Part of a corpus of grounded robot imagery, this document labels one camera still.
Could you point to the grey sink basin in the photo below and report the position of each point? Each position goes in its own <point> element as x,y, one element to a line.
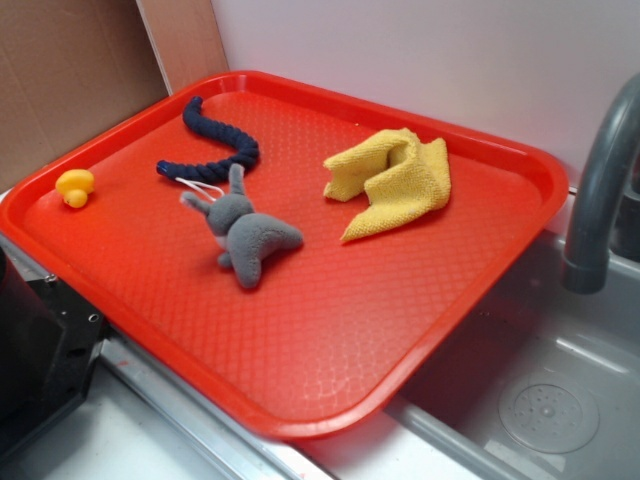
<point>535,383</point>

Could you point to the grey plush bunny toy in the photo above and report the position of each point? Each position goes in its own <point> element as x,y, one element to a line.
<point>246,237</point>

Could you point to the grey faucet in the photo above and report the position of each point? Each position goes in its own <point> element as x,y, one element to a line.
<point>605,214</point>

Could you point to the yellow cloth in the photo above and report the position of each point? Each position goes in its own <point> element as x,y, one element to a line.
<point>402,177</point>

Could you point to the red plastic tray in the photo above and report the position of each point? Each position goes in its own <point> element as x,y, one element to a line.
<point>334,329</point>

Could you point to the yellow rubber duck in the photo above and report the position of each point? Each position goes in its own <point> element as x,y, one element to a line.
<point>75,186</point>

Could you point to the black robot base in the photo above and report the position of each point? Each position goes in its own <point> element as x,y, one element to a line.
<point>50,339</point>

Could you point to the brown cardboard panel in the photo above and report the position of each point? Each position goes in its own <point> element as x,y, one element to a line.
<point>71,70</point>

